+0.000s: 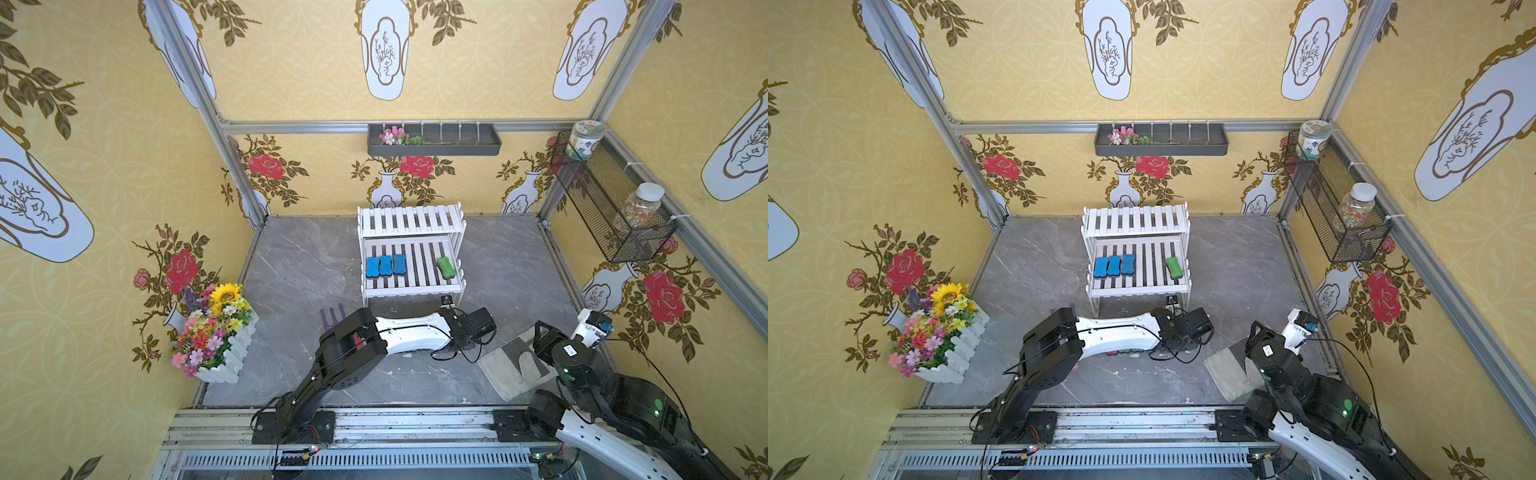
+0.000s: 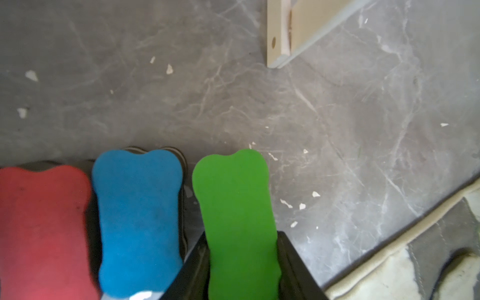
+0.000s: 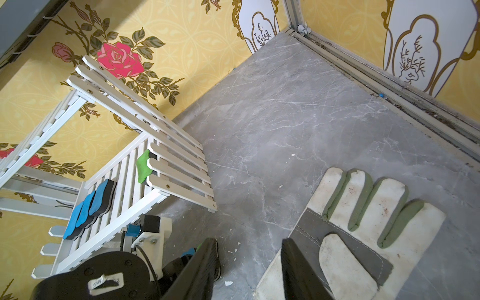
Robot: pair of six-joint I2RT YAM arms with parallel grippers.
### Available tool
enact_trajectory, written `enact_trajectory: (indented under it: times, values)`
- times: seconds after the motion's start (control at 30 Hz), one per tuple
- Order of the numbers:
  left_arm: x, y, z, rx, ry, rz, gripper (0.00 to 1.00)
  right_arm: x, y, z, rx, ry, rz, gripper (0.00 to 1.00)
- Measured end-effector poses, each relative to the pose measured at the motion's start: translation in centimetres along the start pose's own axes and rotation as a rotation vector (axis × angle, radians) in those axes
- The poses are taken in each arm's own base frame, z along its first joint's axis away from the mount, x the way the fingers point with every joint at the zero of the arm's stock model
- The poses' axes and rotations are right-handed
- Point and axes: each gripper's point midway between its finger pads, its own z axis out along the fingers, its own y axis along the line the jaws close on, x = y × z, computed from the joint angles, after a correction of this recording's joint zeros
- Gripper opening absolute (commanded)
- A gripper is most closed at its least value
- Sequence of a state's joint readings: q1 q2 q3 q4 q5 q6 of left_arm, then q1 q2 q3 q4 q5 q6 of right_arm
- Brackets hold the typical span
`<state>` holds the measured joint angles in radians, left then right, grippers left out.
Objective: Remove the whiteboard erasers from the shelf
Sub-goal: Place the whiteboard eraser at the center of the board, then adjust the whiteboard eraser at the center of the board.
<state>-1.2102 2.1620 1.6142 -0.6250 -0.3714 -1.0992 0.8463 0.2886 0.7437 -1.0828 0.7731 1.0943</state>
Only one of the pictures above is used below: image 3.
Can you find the green eraser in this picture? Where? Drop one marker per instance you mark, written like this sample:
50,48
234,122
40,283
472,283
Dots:
143,170

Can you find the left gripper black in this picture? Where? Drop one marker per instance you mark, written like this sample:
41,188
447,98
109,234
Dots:
116,275

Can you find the grey work glove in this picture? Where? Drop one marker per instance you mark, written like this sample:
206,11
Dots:
361,237

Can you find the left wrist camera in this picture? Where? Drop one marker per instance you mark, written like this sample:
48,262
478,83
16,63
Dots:
146,237

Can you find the blue eraser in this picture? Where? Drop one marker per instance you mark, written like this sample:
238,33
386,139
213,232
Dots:
84,219
72,231
102,200

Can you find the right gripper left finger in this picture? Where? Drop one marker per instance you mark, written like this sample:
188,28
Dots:
196,280

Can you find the white two-tier slatted shelf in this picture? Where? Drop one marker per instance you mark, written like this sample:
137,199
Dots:
180,165

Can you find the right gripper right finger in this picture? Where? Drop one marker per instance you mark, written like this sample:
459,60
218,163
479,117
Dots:
299,280

